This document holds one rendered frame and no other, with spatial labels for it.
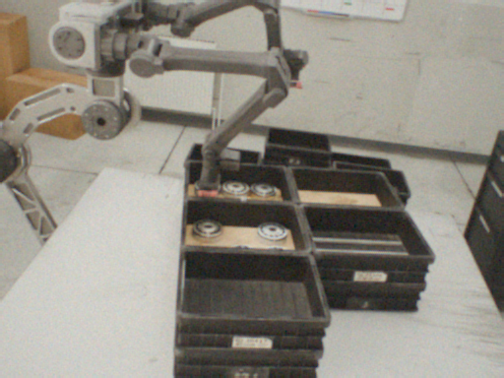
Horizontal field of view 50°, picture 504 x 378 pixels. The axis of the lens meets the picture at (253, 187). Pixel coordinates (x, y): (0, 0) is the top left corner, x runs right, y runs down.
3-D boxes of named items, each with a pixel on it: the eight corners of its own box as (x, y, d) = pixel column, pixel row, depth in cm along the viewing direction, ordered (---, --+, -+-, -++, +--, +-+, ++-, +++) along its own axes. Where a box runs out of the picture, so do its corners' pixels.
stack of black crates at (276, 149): (255, 210, 340) (264, 144, 319) (259, 188, 366) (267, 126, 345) (319, 219, 339) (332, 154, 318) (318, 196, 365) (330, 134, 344)
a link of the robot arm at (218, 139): (278, 61, 156) (274, 89, 150) (293, 71, 158) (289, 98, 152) (203, 134, 187) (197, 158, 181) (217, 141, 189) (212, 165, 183)
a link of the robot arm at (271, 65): (292, 42, 149) (288, 68, 144) (290, 79, 160) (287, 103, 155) (134, 31, 153) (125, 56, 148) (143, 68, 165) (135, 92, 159)
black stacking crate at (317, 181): (293, 231, 197) (297, 205, 191) (283, 192, 223) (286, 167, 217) (398, 236, 202) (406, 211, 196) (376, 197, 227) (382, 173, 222)
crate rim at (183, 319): (174, 324, 135) (174, 317, 134) (179, 254, 161) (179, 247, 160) (331, 328, 140) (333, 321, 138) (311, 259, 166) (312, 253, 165)
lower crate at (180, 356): (171, 383, 144) (172, 349, 139) (176, 307, 171) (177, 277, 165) (318, 385, 149) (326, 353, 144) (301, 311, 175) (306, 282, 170)
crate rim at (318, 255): (311, 259, 166) (312, 253, 165) (296, 209, 192) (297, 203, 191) (436, 265, 171) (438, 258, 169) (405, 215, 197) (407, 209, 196)
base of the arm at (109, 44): (104, 61, 159) (103, 19, 153) (132, 64, 158) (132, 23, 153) (94, 69, 151) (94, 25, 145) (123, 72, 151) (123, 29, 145)
